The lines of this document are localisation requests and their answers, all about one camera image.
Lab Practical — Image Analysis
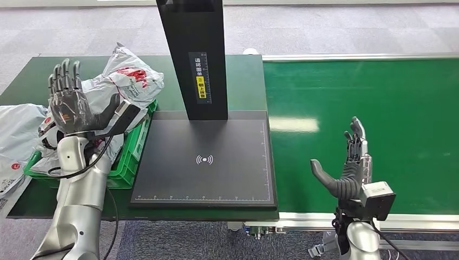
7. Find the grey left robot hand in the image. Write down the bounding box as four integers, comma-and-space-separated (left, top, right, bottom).
47, 58, 123, 136

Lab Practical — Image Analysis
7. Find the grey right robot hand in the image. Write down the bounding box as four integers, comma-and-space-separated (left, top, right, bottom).
310, 116, 374, 203

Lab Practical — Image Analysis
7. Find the grey package with red print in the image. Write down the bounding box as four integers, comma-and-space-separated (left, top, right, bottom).
37, 42, 165, 170

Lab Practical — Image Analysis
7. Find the plain white courier package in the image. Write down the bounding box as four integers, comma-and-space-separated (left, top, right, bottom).
0, 103, 49, 197

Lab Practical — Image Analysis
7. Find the green conveyor belt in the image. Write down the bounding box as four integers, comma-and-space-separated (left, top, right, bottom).
263, 58, 459, 216

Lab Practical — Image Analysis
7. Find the flat white courier package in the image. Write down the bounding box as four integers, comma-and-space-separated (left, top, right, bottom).
0, 175, 34, 220

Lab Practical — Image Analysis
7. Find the black inbound scanner machine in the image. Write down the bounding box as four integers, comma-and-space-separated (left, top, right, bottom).
128, 0, 279, 211

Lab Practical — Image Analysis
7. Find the dark green table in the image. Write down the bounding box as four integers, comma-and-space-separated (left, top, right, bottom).
0, 54, 280, 222

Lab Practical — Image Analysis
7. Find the green plastic crate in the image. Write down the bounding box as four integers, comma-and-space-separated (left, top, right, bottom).
23, 99, 159, 190

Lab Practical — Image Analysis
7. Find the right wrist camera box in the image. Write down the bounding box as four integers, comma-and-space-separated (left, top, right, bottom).
358, 180, 397, 222

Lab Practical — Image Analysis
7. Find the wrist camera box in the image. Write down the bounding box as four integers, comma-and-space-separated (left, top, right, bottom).
103, 100, 142, 138
358, 180, 397, 222

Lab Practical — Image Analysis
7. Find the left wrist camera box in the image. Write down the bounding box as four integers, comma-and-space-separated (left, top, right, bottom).
103, 100, 142, 138

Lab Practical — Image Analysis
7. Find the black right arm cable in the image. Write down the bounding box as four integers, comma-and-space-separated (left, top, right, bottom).
370, 219, 410, 260

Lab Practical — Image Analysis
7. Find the aluminium conveyor frame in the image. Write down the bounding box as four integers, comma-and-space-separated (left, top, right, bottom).
227, 47, 459, 260

